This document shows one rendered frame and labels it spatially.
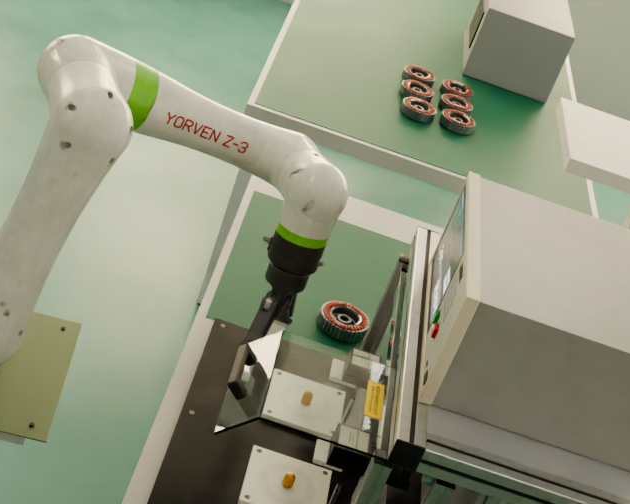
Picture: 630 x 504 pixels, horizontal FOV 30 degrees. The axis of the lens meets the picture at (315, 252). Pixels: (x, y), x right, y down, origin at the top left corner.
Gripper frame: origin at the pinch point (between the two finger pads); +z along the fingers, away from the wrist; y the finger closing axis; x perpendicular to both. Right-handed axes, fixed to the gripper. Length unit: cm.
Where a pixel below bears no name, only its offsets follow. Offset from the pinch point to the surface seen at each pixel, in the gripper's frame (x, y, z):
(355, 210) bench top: -12, -100, 2
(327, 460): 20.7, 14.9, 3.2
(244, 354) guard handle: 3.5, 25.1, -13.8
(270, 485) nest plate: 12.9, 13.8, 13.5
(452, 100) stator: -12, -195, -13
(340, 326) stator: 5.3, -41.1, 6.0
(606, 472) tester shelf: 62, 17, -18
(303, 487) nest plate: 17.9, 10.1, 13.3
